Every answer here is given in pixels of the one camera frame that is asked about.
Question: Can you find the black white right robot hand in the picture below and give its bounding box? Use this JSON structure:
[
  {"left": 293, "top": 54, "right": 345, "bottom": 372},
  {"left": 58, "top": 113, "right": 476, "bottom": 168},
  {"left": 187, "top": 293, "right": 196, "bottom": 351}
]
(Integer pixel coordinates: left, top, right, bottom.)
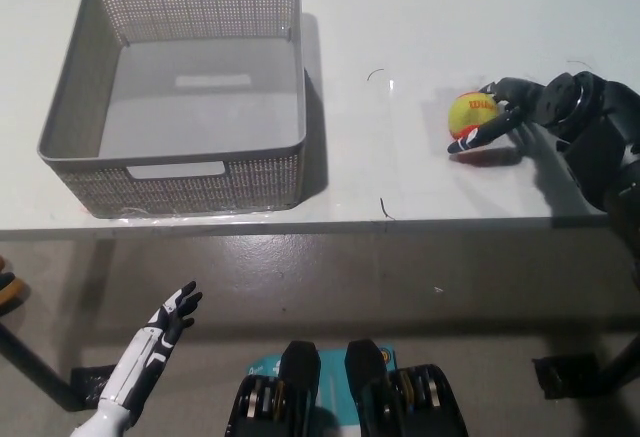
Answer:
[{"left": 447, "top": 71, "right": 582, "bottom": 156}]

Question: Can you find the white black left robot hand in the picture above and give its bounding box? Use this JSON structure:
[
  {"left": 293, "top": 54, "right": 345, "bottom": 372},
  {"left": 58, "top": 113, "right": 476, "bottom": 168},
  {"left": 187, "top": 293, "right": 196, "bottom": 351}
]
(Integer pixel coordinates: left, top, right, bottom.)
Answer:
[{"left": 97, "top": 280, "right": 204, "bottom": 413}]

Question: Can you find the yellow orange tennis ball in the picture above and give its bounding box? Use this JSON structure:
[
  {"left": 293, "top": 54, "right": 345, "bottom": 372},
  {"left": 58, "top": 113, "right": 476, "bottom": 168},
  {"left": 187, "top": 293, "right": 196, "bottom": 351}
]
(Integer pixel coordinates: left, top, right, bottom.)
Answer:
[{"left": 447, "top": 91, "right": 501, "bottom": 139}]

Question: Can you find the black table leg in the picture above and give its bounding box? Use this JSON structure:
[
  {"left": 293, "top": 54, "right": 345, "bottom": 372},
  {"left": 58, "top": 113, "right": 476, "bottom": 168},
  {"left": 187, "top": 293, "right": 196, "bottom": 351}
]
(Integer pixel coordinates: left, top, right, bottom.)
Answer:
[
  {"left": 0, "top": 321, "right": 71, "bottom": 411},
  {"left": 594, "top": 331, "right": 640, "bottom": 393}
]

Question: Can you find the black tan shoe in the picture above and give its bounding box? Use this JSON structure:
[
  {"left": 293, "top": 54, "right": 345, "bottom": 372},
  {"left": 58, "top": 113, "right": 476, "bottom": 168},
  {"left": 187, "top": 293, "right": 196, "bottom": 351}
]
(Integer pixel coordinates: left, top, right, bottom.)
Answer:
[{"left": 0, "top": 256, "right": 26, "bottom": 316}]

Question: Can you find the grey perforated plastic basket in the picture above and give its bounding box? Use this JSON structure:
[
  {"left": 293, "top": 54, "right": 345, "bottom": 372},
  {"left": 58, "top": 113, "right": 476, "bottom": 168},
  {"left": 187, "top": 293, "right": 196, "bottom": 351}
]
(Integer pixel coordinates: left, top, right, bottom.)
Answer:
[{"left": 36, "top": 0, "right": 307, "bottom": 219}]

